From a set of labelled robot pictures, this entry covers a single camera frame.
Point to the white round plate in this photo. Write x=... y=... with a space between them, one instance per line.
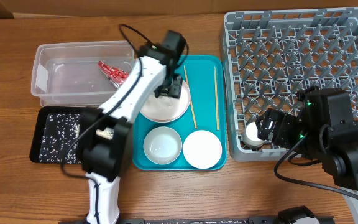
x=182 y=105

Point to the red snack wrapper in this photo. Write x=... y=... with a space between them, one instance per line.
x=115 y=75

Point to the pink bowl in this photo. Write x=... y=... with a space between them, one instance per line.
x=202 y=149

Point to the grey bowl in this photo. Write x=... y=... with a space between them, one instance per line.
x=162 y=145

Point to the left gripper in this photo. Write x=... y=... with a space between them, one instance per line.
x=174 y=88

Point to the white napkin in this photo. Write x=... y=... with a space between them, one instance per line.
x=160 y=108

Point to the black rectangular tray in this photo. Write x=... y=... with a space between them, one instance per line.
x=40 y=124

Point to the white cup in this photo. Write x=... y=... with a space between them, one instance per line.
x=250 y=136

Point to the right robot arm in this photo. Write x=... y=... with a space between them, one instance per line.
x=324 y=132

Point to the teal plastic serving tray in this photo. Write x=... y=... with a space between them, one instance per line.
x=200 y=70

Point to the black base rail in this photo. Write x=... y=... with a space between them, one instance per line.
x=293 y=215

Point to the rice leftovers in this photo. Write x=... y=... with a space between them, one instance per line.
x=60 y=130

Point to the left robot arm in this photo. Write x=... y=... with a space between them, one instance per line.
x=104 y=131

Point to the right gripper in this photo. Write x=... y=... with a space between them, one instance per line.
x=284 y=122

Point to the grey plastic dishwasher rack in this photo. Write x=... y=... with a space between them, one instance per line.
x=270 y=55

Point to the wooden chopstick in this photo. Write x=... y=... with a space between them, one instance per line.
x=216 y=99
x=191 y=102

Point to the clear plastic waste bin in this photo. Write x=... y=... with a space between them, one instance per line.
x=68 y=74

